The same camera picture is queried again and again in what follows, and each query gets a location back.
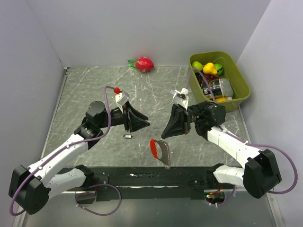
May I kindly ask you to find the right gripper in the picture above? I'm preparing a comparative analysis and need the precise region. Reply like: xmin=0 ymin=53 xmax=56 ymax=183
xmin=161 ymin=101 xmax=209 ymax=139

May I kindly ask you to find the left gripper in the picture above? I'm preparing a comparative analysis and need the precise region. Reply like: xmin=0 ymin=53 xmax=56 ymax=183
xmin=98 ymin=100 xmax=150 ymax=132

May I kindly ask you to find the red and silver key organizer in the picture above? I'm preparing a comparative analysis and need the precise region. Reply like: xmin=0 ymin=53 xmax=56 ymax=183
xmin=150 ymin=139 xmax=171 ymax=169

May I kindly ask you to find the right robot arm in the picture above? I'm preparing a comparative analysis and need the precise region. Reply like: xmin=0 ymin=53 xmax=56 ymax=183
xmin=161 ymin=102 xmax=282 ymax=199

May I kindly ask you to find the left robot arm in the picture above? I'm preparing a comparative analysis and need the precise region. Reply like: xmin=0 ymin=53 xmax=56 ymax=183
xmin=9 ymin=101 xmax=150 ymax=214

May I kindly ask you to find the small black key fob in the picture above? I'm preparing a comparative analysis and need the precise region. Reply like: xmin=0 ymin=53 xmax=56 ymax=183
xmin=123 ymin=134 xmax=133 ymax=139

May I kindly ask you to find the yellow lemon toy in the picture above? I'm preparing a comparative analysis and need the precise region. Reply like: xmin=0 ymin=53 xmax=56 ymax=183
xmin=215 ymin=96 xmax=227 ymax=102

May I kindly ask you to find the black labelled cup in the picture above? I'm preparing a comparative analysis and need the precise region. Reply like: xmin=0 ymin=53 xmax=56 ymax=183
xmin=201 ymin=78 xmax=234 ymax=99

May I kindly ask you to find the dark red grapes toy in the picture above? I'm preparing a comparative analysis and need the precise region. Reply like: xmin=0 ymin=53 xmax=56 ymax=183
xmin=195 ymin=72 xmax=220 ymax=84

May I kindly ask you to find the red dragon fruit toy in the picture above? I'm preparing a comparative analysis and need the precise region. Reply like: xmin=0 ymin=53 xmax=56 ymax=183
xmin=127 ymin=57 xmax=154 ymax=72

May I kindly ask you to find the green lime toy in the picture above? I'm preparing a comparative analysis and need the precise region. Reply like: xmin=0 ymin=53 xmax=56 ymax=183
xmin=191 ymin=61 xmax=203 ymax=71

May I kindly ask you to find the yellow pear toy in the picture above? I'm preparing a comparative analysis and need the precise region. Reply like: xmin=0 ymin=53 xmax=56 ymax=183
xmin=203 ymin=62 xmax=217 ymax=75

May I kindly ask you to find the green watermelon toy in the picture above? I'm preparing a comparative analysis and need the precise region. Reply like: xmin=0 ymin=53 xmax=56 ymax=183
xmin=214 ymin=63 xmax=223 ymax=76

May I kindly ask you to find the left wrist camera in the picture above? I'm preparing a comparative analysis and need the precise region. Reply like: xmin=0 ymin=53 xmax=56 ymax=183
xmin=115 ymin=91 xmax=129 ymax=112

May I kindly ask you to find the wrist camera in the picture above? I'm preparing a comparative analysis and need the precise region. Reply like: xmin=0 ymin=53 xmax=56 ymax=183
xmin=115 ymin=91 xmax=129 ymax=112
xmin=170 ymin=88 xmax=189 ymax=110

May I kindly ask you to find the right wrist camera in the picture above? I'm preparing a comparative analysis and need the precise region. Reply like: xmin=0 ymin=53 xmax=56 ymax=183
xmin=170 ymin=88 xmax=189 ymax=110

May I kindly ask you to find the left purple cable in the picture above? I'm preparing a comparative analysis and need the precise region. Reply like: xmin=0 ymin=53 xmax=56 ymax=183
xmin=9 ymin=86 xmax=123 ymax=216

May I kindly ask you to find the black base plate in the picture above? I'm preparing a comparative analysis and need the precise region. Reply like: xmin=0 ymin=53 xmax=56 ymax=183
xmin=71 ymin=166 xmax=233 ymax=201

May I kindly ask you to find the aluminium rail frame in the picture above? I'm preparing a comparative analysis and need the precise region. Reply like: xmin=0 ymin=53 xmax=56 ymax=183
xmin=22 ymin=184 xmax=274 ymax=197

